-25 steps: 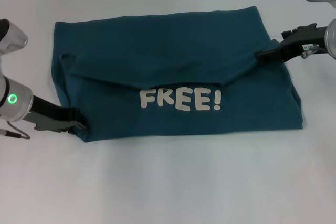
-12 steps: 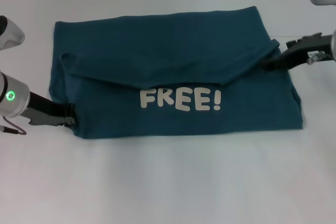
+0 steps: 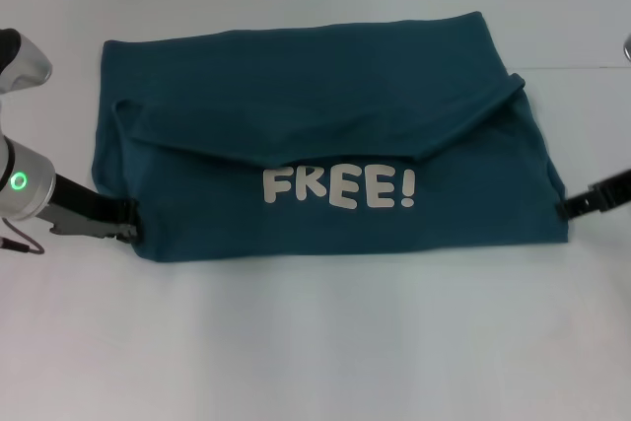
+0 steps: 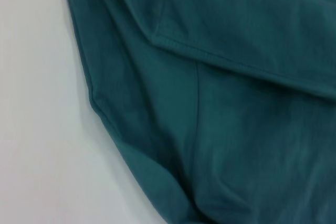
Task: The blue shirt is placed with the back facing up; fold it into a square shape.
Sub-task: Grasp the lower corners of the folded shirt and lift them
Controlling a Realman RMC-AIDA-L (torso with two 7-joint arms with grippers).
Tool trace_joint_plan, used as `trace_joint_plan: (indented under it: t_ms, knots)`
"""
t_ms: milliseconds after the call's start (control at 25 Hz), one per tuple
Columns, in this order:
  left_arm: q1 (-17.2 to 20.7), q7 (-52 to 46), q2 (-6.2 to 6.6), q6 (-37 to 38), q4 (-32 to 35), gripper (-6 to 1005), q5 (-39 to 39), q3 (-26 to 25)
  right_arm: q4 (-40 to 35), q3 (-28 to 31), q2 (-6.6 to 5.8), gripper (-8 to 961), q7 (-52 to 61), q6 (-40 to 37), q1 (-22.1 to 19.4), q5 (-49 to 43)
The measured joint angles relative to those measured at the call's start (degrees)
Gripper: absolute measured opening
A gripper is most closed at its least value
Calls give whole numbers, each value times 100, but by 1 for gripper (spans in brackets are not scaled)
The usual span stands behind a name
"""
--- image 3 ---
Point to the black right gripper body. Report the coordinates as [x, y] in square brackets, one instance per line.
[613, 189]

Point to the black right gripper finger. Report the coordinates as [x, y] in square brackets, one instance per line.
[574, 206]

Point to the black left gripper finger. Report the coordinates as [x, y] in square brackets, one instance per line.
[134, 234]
[130, 211]

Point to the teal blue shirt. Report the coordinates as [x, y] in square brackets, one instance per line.
[345, 145]

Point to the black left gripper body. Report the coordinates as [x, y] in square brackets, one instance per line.
[84, 211]

